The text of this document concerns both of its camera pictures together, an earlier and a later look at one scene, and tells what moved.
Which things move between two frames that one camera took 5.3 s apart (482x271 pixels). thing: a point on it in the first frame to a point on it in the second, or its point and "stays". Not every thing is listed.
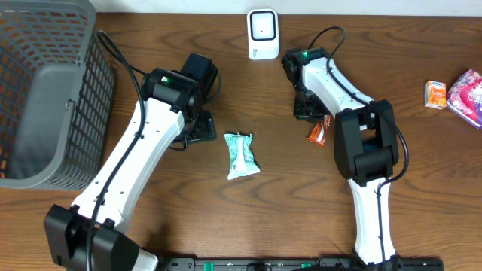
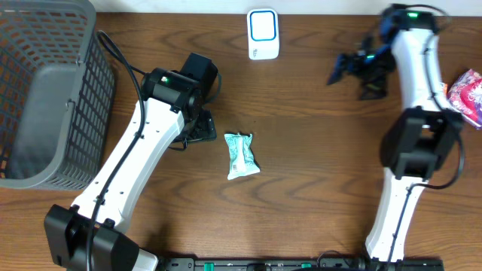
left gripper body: x=203 y=128 stays
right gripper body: x=308 y=106 to x=382 y=62
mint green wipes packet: x=242 y=159 stays
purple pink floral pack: x=465 y=98 stays
